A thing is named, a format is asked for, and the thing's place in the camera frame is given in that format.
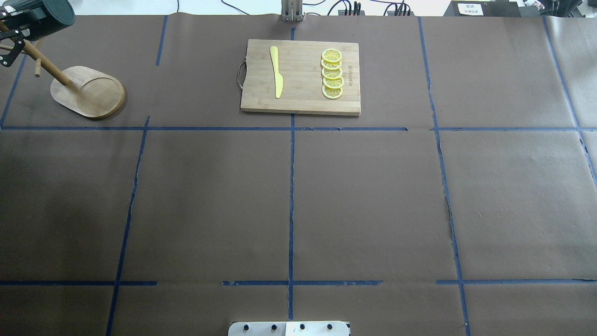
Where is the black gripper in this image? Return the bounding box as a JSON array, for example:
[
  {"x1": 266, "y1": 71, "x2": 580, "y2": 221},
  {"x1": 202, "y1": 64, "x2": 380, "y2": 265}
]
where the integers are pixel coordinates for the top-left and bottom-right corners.
[{"x1": 0, "y1": 0, "x2": 35, "y2": 67}]

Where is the dark green mug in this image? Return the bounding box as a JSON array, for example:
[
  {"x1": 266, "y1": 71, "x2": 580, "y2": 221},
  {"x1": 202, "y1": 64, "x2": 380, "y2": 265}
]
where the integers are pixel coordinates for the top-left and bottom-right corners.
[{"x1": 22, "y1": 0, "x2": 75, "y2": 41}]

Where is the wooden cup storage rack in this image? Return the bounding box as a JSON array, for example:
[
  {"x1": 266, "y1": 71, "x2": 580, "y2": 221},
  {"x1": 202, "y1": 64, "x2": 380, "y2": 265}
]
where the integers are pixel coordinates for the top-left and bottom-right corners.
[{"x1": 14, "y1": 41, "x2": 126, "y2": 119}]

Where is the yellow plastic knife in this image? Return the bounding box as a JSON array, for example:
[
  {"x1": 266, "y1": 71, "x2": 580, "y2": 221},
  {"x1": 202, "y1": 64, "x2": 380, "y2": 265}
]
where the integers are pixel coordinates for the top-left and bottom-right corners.
[{"x1": 270, "y1": 45, "x2": 284, "y2": 98}]

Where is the bamboo cutting board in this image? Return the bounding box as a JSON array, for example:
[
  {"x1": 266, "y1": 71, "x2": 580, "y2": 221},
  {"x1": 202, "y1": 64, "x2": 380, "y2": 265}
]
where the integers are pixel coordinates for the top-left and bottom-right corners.
[{"x1": 240, "y1": 40, "x2": 361, "y2": 116}]

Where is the lemon slice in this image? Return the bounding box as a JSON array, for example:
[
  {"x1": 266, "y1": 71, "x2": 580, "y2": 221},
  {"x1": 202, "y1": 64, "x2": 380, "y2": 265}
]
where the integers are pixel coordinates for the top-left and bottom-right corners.
[
  {"x1": 321, "y1": 68, "x2": 343, "y2": 79},
  {"x1": 320, "y1": 48, "x2": 343, "y2": 63},
  {"x1": 320, "y1": 59, "x2": 342, "y2": 70},
  {"x1": 322, "y1": 77, "x2": 345, "y2": 89},
  {"x1": 321, "y1": 85, "x2": 343, "y2": 99}
]

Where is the black power strip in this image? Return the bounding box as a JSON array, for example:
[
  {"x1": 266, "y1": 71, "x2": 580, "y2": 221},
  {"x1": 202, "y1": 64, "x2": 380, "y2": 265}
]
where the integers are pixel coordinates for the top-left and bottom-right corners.
[{"x1": 328, "y1": 0, "x2": 415, "y2": 17}]

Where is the black box with label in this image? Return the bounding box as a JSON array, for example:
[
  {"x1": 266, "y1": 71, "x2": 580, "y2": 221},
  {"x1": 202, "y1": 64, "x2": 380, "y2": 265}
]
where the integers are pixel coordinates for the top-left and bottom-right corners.
[{"x1": 443, "y1": 0, "x2": 521, "y2": 17}]

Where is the aluminium frame post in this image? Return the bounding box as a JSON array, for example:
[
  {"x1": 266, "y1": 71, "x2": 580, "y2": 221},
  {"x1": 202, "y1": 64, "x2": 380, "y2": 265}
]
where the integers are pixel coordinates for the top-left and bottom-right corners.
[{"x1": 281, "y1": 0, "x2": 305, "y2": 22}]

